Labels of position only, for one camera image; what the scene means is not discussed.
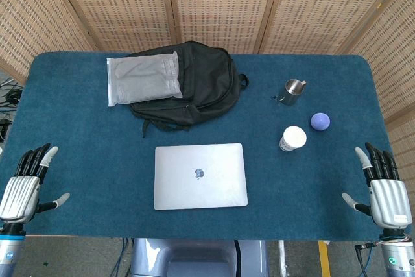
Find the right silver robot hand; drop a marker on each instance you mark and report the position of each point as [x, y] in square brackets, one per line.
[389, 199]

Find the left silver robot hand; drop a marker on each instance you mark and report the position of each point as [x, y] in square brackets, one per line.
[19, 192]

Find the silver laptop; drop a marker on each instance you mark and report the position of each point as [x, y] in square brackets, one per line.
[201, 189]

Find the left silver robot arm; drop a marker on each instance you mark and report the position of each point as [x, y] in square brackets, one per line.
[9, 252]

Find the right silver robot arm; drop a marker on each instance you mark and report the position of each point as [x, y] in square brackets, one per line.
[398, 259]

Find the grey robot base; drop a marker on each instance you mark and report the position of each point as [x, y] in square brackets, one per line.
[194, 257]

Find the black power adapter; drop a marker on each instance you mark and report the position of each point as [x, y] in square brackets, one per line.
[4, 127]

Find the blue felt table cover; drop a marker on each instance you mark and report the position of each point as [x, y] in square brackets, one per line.
[97, 160]

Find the purple ball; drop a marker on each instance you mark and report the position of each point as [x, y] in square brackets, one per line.
[320, 122]

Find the white paper cup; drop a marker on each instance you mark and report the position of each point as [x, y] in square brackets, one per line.
[294, 137]

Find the white table leg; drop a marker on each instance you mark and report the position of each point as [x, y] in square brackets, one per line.
[282, 252]

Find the stainless steel mug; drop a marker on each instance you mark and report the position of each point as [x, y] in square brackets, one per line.
[291, 93]

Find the black backpack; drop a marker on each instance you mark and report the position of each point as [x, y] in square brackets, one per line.
[207, 79]

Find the woven rattan folding screen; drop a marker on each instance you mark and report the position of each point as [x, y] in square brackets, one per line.
[220, 4]

